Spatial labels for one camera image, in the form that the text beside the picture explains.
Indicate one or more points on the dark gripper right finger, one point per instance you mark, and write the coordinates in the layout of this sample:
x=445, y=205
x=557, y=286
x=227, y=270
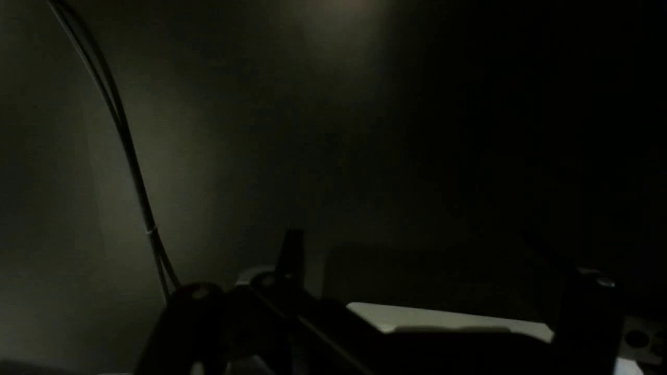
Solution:
x=589, y=326

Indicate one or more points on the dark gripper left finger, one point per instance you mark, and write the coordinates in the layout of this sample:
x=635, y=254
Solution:
x=184, y=326

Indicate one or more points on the clear plastic bin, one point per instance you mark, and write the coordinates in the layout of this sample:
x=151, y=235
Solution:
x=450, y=322

